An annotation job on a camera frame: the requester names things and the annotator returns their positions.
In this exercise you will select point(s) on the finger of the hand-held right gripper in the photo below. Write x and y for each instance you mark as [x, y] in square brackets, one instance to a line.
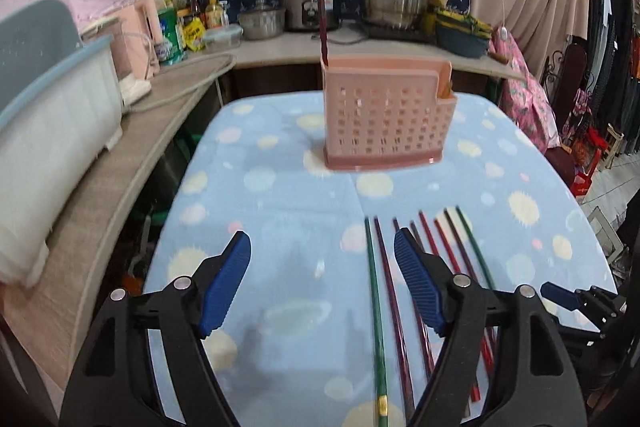
[560, 296]

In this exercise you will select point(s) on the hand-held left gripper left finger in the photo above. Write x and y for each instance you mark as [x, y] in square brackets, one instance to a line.
[225, 287]

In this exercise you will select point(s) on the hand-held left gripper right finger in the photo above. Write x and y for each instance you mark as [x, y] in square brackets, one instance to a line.
[417, 277]

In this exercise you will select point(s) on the row of mixed chopsticks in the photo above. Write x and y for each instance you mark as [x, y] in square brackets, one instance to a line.
[372, 267]

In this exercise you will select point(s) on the pink perforated utensil holder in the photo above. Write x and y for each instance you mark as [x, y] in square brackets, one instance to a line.
[380, 122]

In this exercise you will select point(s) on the dark red chopstick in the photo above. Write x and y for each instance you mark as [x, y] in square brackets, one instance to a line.
[323, 32]

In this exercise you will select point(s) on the blue dotted blanket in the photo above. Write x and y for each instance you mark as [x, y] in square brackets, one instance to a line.
[300, 207]

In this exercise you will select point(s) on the red plastic stool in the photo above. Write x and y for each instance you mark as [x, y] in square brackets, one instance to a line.
[587, 157]

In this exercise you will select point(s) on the wood grain side counter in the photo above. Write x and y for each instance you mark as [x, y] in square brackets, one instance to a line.
[125, 167]

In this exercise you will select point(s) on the brown wooden utensil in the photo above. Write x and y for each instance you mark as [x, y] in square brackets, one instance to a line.
[446, 84]

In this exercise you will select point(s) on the pink floral garment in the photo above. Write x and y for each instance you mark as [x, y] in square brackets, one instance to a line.
[525, 92]

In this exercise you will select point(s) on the white appliance base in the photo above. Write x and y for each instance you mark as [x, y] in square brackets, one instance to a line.
[136, 89]

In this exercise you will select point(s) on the blue plastic basin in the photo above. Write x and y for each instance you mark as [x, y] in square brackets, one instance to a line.
[462, 46]

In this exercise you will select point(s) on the grey kitchen counter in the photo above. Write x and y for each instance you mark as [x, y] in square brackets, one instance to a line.
[280, 49]

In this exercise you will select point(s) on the black induction cooker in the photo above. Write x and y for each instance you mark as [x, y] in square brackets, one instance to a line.
[400, 33]

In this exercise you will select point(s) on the glass food container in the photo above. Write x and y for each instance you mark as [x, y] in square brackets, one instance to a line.
[223, 39]

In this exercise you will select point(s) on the yellow packet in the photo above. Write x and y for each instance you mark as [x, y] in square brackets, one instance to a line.
[194, 34]

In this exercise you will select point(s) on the green tin can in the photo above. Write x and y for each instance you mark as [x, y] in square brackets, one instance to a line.
[171, 37]

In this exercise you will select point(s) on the yellow colander with greens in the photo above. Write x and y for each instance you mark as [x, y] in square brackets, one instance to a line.
[460, 23]

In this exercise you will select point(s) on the small steel pot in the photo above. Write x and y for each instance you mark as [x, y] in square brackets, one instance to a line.
[261, 22]

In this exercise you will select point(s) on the hanging dark clothes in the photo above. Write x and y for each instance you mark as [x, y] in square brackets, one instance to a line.
[617, 32]

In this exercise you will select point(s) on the pink plastic appliance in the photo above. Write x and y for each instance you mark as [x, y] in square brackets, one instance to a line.
[135, 32]

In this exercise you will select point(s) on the yellow oil bottle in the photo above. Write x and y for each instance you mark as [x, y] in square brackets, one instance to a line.
[214, 13]

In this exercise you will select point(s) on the dark sauce bottle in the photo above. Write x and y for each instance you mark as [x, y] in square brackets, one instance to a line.
[195, 7]

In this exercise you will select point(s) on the steel rice cooker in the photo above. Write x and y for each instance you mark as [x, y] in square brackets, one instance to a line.
[302, 4]

